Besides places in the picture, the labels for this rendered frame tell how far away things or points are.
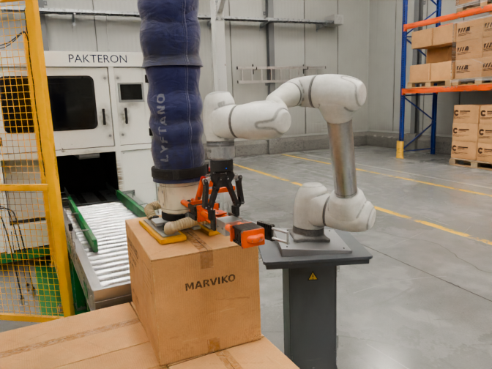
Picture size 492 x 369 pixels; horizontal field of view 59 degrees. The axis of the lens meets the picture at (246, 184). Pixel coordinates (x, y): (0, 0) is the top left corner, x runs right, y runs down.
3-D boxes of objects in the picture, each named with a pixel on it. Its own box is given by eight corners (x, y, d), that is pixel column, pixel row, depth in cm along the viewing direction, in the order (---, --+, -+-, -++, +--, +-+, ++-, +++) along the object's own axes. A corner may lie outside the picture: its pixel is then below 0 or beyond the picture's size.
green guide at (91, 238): (59, 206, 414) (58, 196, 412) (71, 204, 418) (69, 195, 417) (80, 255, 273) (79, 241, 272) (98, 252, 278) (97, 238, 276)
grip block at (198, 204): (187, 217, 162) (187, 201, 161) (211, 213, 166) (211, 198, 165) (195, 222, 155) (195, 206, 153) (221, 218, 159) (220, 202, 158)
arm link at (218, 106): (196, 142, 139) (230, 143, 132) (194, 91, 136) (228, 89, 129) (217, 138, 148) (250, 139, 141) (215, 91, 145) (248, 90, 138)
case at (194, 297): (132, 300, 210) (124, 219, 202) (211, 283, 225) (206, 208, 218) (159, 367, 156) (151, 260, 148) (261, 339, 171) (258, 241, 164)
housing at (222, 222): (215, 231, 143) (214, 217, 142) (233, 228, 146) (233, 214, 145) (224, 236, 137) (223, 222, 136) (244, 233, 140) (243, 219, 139)
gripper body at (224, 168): (228, 156, 147) (229, 183, 149) (204, 158, 143) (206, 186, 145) (238, 158, 140) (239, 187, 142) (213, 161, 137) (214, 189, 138)
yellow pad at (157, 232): (138, 224, 193) (138, 212, 192) (160, 220, 197) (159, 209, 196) (161, 245, 163) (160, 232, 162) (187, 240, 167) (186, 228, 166)
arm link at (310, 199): (301, 219, 231) (304, 178, 226) (334, 225, 221) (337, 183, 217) (286, 225, 217) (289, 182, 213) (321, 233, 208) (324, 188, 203)
